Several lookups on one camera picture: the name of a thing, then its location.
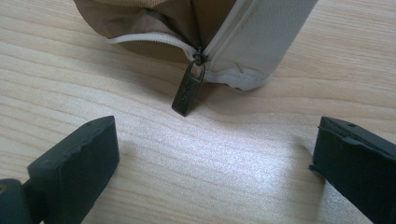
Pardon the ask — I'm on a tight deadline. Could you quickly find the white and brown zipper pouch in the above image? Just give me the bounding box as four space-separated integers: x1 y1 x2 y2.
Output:
73 0 319 91

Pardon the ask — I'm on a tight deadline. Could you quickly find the dark metal zipper pull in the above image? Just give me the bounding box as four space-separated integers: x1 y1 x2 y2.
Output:
171 46 208 118

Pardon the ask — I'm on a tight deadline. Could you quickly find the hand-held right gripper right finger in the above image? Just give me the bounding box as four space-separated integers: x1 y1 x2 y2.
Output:
308 116 396 224

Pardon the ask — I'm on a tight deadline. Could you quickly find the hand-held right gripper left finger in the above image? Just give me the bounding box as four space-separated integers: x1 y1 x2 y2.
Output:
27 115 120 224

